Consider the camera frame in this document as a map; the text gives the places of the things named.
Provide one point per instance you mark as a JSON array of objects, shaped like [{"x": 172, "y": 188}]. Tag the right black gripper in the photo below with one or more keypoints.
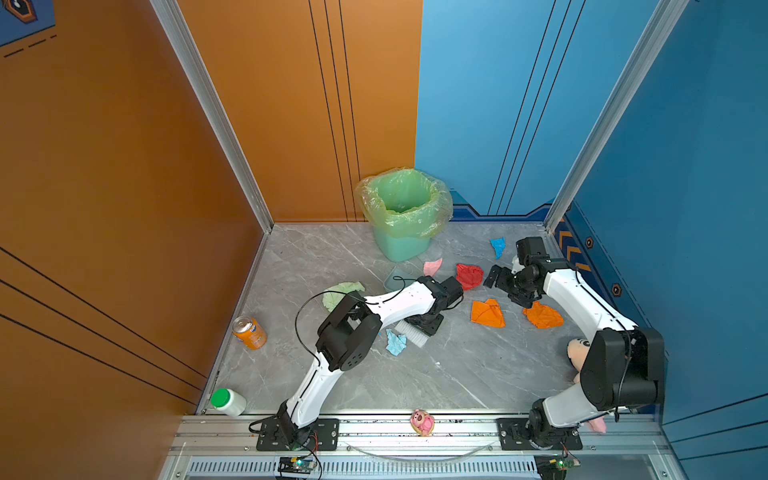
[{"x": 522, "y": 299}]

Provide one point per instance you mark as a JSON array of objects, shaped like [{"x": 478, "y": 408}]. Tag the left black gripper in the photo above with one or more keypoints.
[{"x": 430, "y": 329}]

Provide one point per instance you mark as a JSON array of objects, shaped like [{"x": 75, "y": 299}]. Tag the teal plastic dustpan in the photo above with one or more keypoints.
[{"x": 399, "y": 278}]

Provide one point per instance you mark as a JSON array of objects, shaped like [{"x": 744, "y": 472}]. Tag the teal hand brush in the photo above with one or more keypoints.
[{"x": 413, "y": 334}]

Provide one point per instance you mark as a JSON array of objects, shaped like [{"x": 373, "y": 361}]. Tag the light cyan paper scrap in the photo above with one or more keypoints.
[{"x": 396, "y": 343}]

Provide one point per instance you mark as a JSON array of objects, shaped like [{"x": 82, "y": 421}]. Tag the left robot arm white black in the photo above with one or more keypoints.
[{"x": 347, "y": 334}]

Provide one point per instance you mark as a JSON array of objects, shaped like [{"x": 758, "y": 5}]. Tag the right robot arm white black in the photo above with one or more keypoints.
[{"x": 619, "y": 363}]

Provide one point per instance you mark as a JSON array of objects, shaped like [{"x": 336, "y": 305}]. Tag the pink paper scrap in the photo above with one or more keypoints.
[{"x": 430, "y": 268}]

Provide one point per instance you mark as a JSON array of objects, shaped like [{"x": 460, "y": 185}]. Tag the red paper scrap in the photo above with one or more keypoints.
[{"x": 469, "y": 276}]

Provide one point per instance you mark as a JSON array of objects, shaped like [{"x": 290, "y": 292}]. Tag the orange paper scrap right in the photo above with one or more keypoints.
[{"x": 543, "y": 316}]

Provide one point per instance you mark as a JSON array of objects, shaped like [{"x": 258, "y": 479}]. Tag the orange paper scrap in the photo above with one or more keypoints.
[
  {"x": 543, "y": 316},
  {"x": 488, "y": 313}
]

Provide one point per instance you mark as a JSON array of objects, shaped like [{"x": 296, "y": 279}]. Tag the orange paper scrap left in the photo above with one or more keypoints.
[{"x": 488, "y": 313}]

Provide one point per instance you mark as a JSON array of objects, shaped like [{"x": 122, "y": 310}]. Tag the blue paper scrap far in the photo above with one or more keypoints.
[{"x": 499, "y": 246}]

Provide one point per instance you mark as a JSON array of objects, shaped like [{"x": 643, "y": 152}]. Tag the plush doll pink dress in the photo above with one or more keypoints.
[{"x": 577, "y": 350}]

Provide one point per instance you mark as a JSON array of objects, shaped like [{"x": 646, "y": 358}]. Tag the green trash bin with bag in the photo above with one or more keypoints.
[{"x": 406, "y": 209}]

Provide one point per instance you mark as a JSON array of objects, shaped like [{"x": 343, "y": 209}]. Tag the light green paper scrap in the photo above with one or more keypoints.
[{"x": 335, "y": 294}]

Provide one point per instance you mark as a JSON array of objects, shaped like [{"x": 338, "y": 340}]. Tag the pink pig toy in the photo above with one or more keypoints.
[{"x": 422, "y": 422}]

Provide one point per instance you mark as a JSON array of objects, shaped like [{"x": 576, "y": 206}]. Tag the right green circuit board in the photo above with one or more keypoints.
[{"x": 555, "y": 468}]

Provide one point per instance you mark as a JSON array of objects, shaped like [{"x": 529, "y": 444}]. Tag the green circuit board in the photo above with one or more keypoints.
[
  {"x": 296, "y": 467},
  {"x": 555, "y": 468}
]

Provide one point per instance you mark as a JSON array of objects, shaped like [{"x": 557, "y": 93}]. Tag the orange soda can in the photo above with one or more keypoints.
[{"x": 249, "y": 332}]

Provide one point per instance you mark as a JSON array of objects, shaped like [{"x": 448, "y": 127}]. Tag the left green circuit board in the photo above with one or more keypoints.
[{"x": 296, "y": 467}]

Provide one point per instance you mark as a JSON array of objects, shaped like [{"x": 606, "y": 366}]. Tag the white bottle green cap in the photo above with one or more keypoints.
[{"x": 228, "y": 402}]

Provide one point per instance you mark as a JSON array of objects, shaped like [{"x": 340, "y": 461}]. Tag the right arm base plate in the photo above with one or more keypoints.
[{"x": 517, "y": 434}]

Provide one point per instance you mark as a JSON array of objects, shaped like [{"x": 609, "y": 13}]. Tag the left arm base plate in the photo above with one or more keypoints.
[{"x": 322, "y": 435}]

